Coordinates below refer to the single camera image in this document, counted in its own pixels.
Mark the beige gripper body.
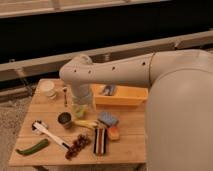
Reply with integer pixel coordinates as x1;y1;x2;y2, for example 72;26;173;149
71;84;93;105

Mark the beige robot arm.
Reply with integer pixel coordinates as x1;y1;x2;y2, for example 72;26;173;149
59;49;213;171

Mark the green cup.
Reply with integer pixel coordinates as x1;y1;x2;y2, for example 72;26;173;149
72;104;87;118

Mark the white paper cup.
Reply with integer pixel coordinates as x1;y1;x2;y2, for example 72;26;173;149
41;81;57;99

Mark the blue grey object in bin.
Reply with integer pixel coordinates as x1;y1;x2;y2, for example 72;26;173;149
102;85;116;96

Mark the dark metal can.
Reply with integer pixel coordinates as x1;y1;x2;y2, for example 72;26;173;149
58;112;72;129

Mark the yellow banana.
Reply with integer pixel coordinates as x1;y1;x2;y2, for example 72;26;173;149
74;120;98;129

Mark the blue sponge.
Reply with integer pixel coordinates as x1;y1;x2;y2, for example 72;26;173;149
98;112;118;126

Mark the orange plastic bin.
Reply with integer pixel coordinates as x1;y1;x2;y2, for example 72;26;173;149
92;84;148;106

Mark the striped brush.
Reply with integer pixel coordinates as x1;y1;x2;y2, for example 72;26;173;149
93;128;107;155

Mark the bunch of red grapes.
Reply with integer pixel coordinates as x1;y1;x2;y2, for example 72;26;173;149
65;134;91;160

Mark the wooden table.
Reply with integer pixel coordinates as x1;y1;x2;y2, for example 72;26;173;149
9;79;146;166

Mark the orange block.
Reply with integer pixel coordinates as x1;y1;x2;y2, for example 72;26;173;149
107;126;120;141

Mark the white handled spatula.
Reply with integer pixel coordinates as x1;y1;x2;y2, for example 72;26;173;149
33;122;70;150

